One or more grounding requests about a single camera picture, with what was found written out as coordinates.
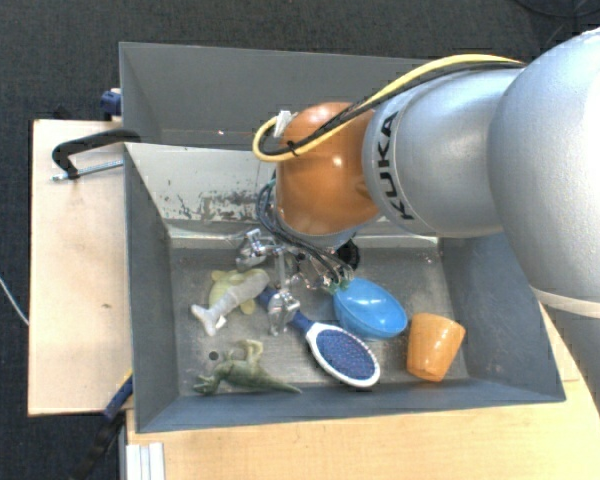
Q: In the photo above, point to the pale wood board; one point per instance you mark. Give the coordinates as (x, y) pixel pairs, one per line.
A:
(75, 278)

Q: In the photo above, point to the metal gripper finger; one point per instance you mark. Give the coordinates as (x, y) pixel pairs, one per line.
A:
(281, 312)
(252, 247)

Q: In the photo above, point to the pale yellow toy fish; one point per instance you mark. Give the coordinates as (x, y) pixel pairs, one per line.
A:
(220, 290)

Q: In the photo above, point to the green toy dinosaur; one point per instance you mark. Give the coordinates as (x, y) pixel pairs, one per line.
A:
(240, 372)

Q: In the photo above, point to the blue and white brush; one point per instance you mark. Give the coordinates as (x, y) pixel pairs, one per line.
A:
(345, 353)

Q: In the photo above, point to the blue plastic bowl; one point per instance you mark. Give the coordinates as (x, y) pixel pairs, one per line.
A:
(372, 310)

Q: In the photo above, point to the orange plastic cup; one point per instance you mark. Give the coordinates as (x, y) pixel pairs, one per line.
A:
(434, 345)

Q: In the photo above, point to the black cylinder on white bracket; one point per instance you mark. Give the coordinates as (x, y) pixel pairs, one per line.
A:
(350, 256)

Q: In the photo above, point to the grey metal bin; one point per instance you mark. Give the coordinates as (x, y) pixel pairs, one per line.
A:
(490, 318)

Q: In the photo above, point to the white toy shark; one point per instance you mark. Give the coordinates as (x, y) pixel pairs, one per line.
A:
(235, 295)

